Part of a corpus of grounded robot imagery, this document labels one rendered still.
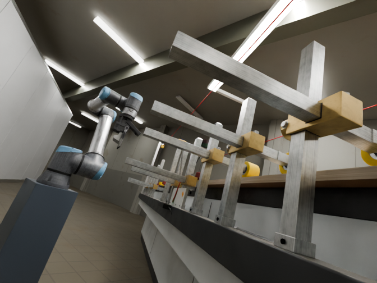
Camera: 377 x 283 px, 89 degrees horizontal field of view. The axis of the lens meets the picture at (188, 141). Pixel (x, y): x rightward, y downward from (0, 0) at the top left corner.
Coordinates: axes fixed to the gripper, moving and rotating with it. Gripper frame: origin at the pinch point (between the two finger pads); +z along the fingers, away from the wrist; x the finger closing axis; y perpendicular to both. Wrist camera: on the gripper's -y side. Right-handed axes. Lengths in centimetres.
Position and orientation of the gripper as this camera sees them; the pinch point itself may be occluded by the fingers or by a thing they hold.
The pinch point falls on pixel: (119, 146)
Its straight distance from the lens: 125.9
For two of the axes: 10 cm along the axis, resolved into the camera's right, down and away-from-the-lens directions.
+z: -2.7, 9.1, -3.1
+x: 3.8, -1.9, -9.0
